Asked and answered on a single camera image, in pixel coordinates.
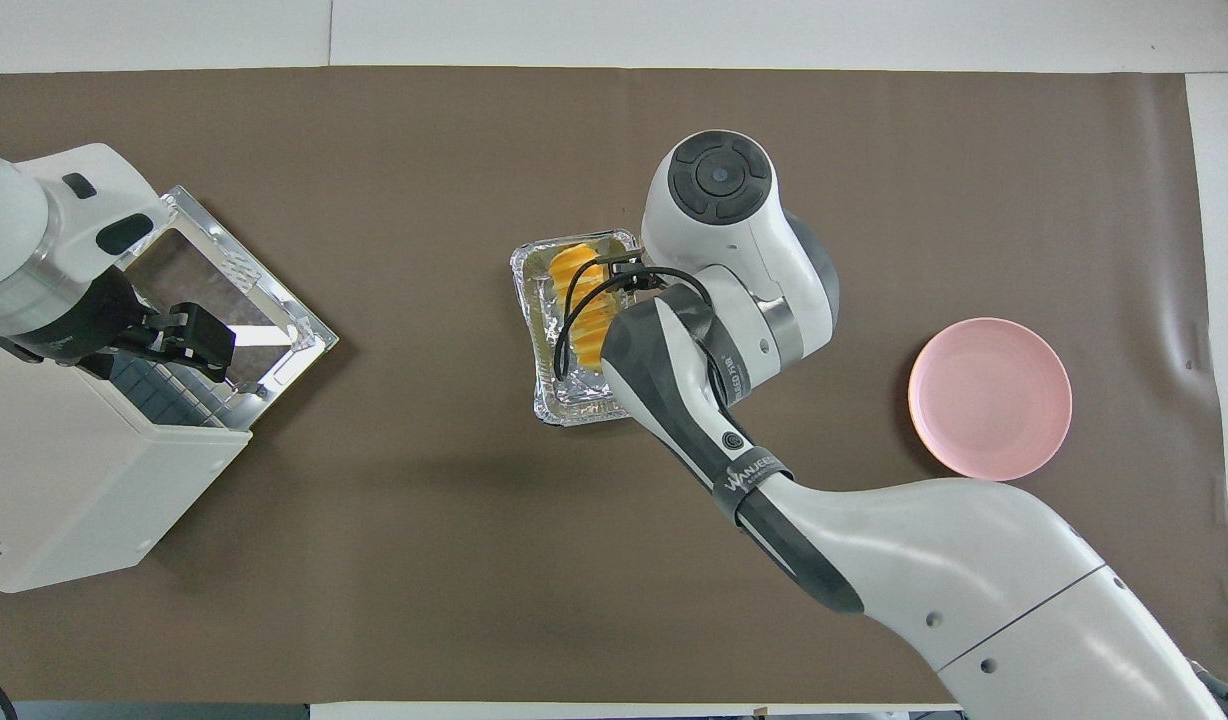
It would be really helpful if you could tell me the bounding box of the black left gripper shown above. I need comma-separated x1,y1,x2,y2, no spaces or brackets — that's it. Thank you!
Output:
0,264,238,384

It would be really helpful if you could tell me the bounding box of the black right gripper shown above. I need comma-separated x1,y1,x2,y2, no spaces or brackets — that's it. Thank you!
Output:
594,249,675,297

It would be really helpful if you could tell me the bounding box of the golden ridged bread roll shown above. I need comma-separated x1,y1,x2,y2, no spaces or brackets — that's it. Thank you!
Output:
549,242,617,373

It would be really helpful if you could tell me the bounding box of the aluminium foil tray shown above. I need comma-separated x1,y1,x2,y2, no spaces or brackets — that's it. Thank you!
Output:
510,228,647,429

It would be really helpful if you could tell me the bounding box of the silver glass oven door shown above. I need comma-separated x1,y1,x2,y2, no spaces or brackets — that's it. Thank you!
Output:
124,186,339,401

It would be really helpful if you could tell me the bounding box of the white toaster oven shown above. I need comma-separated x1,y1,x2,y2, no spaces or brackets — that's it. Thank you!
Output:
0,335,253,594

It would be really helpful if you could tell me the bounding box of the brown paper table mat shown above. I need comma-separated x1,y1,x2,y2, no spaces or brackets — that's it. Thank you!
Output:
0,66,1228,704

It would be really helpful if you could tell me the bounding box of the pink round plate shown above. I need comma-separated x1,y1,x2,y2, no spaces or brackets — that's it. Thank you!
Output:
908,318,1073,483

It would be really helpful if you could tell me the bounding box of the metal wire oven rack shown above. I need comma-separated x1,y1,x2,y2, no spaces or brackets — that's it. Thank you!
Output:
107,345,275,429

